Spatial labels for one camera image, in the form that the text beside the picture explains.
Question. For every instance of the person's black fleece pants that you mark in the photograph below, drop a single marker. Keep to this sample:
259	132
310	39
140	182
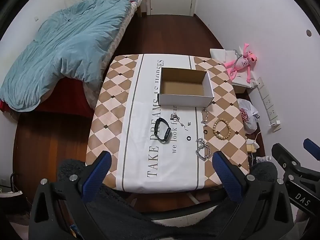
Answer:
160	230

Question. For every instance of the blue duvet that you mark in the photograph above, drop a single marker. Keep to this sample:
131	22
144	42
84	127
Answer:
62	42

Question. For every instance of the bed with patterned mattress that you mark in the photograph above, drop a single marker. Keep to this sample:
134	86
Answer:
118	33

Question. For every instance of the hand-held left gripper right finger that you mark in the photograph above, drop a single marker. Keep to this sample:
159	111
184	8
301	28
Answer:
225	172

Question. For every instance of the cardboard box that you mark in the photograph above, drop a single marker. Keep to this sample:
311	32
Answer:
183	87

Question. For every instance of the white plastic bag red print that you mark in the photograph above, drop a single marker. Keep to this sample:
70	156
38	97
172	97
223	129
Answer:
248	115

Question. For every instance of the checked printed tablecloth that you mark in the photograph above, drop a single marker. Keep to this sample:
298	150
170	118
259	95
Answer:
140	105

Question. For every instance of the pink plush toy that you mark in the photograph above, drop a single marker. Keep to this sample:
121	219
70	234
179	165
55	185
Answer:
242	62

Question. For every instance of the yellow and white paper packets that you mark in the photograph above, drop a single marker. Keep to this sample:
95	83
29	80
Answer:
252	146

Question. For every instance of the white charger plug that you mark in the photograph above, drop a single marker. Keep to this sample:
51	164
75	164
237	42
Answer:
275	123

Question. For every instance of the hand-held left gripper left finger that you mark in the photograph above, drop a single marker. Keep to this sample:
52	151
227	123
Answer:
96	177

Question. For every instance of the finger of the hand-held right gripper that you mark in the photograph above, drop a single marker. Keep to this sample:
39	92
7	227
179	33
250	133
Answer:
312	148
285	157

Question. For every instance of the white power strip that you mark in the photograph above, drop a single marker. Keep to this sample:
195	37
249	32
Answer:
267	100

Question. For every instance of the black smart band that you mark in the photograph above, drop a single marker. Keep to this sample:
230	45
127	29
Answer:
158	126

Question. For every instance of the round dark wall cap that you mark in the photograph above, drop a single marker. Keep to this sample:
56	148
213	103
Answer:
308	33

